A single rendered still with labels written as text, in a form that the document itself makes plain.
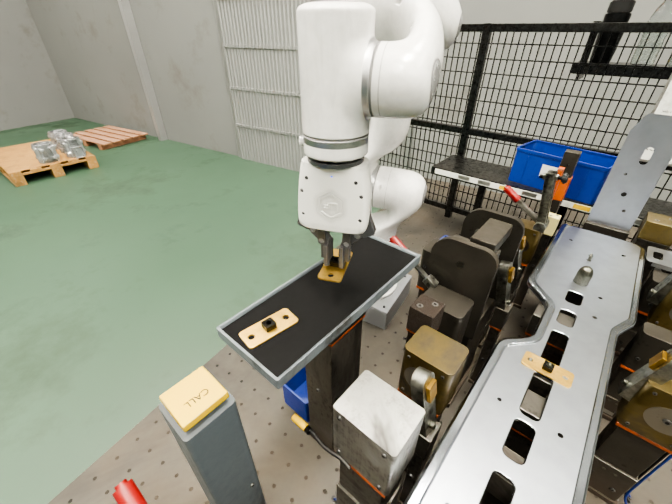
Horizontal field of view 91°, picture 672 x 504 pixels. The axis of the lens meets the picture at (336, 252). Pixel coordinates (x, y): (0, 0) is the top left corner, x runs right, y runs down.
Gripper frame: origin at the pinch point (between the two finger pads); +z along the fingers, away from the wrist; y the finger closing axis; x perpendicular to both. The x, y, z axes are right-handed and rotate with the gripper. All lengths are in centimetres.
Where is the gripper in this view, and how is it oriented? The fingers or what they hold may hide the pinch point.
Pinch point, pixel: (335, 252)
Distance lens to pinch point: 52.2
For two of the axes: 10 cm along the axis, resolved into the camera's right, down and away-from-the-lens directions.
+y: 9.6, 1.5, -2.2
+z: 0.0, 8.3, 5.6
